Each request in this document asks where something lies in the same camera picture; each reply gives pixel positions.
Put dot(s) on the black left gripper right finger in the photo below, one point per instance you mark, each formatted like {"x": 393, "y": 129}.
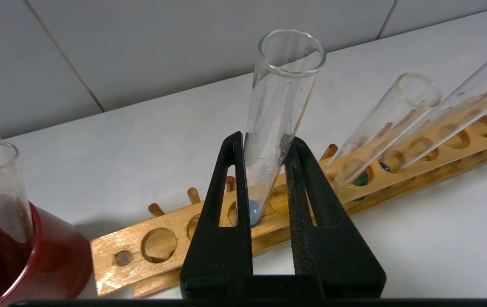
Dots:
{"x": 333, "y": 264}

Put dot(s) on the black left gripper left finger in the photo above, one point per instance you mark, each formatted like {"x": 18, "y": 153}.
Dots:
{"x": 218, "y": 264}

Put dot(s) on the test tube with blue pigment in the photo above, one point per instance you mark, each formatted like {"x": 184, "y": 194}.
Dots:
{"x": 282, "y": 85}

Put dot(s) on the test tube with red pigment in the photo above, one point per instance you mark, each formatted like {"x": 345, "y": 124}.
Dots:
{"x": 0, "y": 183}

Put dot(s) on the wooden test tube rack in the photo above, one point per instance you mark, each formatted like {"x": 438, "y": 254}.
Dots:
{"x": 107, "y": 264}

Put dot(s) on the test tube with yellow pigment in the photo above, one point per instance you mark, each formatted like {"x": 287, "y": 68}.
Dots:
{"x": 397, "y": 115}

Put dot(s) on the test tube with green pigment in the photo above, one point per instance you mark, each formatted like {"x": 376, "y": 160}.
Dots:
{"x": 473, "y": 102}

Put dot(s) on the dark red cup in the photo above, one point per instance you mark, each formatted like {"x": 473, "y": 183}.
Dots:
{"x": 56, "y": 264}

